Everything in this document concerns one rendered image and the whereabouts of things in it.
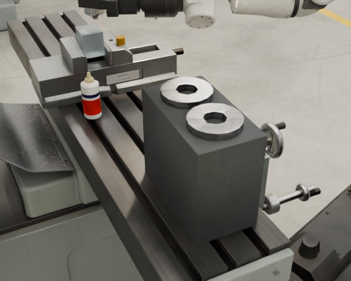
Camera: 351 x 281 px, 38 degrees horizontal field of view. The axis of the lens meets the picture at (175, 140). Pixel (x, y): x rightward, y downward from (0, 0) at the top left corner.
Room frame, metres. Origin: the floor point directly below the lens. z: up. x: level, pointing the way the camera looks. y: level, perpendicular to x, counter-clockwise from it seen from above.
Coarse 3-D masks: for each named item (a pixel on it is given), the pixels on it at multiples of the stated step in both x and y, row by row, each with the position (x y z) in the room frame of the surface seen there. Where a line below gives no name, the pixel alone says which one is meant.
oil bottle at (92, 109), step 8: (88, 72) 1.00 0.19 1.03; (88, 80) 0.99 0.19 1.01; (96, 80) 1.02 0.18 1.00; (88, 88) 0.98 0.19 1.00; (96, 88) 0.99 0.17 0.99; (88, 96) 0.98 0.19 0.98; (96, 96) 0.99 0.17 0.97; (88, 104) 0.98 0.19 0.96; (96, 104) 0.99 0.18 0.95; (88, 112) 0.98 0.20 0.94; (96, 112) 0.99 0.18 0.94
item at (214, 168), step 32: (160, 96) 0.76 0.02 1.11; (192, 96) 0.74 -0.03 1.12; (224, 96) 0.76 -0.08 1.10; (160, 128) 0.71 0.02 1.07; (192, 128) 0.65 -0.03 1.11; (224, 128) 0.64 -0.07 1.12; (256, 128) 0.66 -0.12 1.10; (160, 160) 0.72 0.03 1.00; (192, 160) 0.61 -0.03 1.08; (224, 160) 0.61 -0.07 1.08; (256, 160) 0.64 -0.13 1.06; (160, 192) 0.72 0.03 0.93; (192, 192) 0.61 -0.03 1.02; (224, 192) 0.61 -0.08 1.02; (256, 192) 0.64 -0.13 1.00; (192, 224) 0.60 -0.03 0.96; (224, 224) 0.62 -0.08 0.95
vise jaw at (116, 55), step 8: (104, 32) 1.22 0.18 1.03; (112, 32) 1.24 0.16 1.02; (104, 40) 1.17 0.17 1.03; (112, 40) 1.18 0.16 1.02; (104, 48) 1.14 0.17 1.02; (112, 48) 1.13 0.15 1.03; (120, 48) 1.13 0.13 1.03; (104, 56) 1.14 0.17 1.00; (112, 56) 1.11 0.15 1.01; (120, 56) 1.12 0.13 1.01; (128, 56) 1.13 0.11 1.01; (112, 64) 1.11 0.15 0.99; (120, 64) 1.12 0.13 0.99
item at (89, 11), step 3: (84, 9) 1.09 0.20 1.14; (87, 9) 1.08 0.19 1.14; (90, 9) 1.07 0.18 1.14; (93, 9) 1.07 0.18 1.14; (96, 9) 1.07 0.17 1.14; (99, 9) 1.08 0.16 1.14; (102, 9) 1.08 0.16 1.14; (105, 9) 1.10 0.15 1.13; (84, 12) 1.09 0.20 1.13; (87, 12) 1.08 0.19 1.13; (90, 12) 1.07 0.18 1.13; (93, 12) 1.07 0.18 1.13; (96, 12) 1.07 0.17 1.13; (99, 12) 1.08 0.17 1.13; (102, 12) 1.08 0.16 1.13; (90, 15) 1.07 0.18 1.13; (93, 15) 1.07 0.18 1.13; (96, 15) 1.07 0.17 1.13
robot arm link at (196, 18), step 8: (168, 0) 1.06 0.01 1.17; (176, 0) 1.06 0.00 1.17; (184, 0) 1.07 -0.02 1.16; (192, 0) 1.06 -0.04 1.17; (200, 0) 1.06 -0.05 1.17; (208, 0) 1.06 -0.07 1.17; (168, 8) 1.06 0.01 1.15; (176, 8) 1.06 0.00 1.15; (184, 8) 1.07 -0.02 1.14; (192, 8) 1.05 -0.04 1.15; (200, 8) 1.04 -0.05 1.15; (208, 8) 1.05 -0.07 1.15; (168, 16) 1.07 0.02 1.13; (192, 16) 1.04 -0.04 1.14; (200, 16) 1.04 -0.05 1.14; (208, 16) 1.04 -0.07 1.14; (192, 24) 1.06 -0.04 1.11; (200, 24) 1.06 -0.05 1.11; (208, 24) 1.06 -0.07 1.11
